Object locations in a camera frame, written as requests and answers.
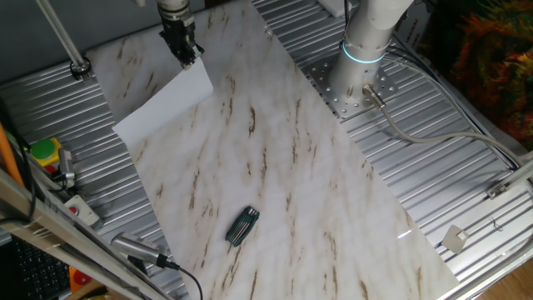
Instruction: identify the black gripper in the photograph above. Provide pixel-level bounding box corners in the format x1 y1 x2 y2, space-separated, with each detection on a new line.
159 15 206 71

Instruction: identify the white paper sheet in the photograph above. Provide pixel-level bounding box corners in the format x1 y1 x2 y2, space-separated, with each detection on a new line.
112 56 215 149

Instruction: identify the aluminium pole with black foot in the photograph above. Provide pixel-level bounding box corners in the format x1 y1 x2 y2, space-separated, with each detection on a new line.
34 0 92 83

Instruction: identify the marble pattern table mat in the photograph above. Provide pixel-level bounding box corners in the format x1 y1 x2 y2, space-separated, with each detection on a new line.
85 0 460 300

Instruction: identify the green button yellow box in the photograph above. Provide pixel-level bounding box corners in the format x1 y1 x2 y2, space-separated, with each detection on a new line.
30 137 64 175

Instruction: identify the green hex key set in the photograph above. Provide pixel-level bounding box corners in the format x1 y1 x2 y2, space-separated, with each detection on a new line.
225 205 261 248

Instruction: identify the grey box red button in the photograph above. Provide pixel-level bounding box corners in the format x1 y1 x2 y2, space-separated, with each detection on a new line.
62 193 101 228

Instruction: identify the orange pole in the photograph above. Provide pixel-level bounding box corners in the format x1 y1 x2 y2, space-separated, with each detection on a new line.
0 122 24 187

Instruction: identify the white box red print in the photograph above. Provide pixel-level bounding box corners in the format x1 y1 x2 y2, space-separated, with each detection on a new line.
393 7 434 55

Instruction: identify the orange box red button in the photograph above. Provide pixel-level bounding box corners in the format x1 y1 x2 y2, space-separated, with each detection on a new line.
67 265 93 293

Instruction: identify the black keyboard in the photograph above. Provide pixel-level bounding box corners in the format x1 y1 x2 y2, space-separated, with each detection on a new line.
10 237 72 300

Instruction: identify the colourful patterned cloth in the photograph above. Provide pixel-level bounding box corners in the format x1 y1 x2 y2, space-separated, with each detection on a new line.
420 0 533 151

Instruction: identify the aluminium profile bar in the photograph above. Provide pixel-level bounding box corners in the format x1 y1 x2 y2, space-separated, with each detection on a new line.
499 149 533 188

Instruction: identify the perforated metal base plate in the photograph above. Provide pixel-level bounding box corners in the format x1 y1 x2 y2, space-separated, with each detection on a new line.
301 53 399 123

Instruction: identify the black base cable bundle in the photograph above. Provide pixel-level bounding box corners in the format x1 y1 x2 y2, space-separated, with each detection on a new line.
341 0 353 41

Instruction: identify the grey cable with metal connector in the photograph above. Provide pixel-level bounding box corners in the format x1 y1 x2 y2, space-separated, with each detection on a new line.
361 82 526 168

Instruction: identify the black camera cable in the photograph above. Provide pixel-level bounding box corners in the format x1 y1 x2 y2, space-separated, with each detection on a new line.
160 256 205 300

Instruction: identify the aluminium frame beam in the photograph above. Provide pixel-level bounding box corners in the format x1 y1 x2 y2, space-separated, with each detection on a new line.
0 168 167 300

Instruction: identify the white cable bundle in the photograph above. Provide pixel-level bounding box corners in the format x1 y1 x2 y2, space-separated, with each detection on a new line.
382 45 521 168

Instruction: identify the small metal corner bracket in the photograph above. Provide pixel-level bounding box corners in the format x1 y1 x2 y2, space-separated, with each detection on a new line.
486 181 511 200

